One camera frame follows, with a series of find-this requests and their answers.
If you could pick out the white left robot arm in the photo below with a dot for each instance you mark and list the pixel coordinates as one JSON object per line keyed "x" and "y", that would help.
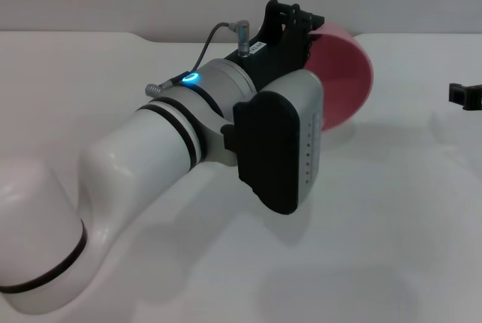
{"x": 132, "y": 157}

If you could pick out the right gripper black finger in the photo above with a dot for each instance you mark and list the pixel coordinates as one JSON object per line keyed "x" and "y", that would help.
{"x": 467, "y": 95}

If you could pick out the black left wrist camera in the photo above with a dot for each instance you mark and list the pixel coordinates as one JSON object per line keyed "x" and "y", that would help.
{"x": 271, "y": 150}

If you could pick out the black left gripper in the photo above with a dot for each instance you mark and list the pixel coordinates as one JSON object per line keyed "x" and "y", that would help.
{"x": 271, "y": 69}

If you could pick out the pink bowl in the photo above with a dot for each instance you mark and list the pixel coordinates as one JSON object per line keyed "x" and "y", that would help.
{"x": 342, "y": 78}

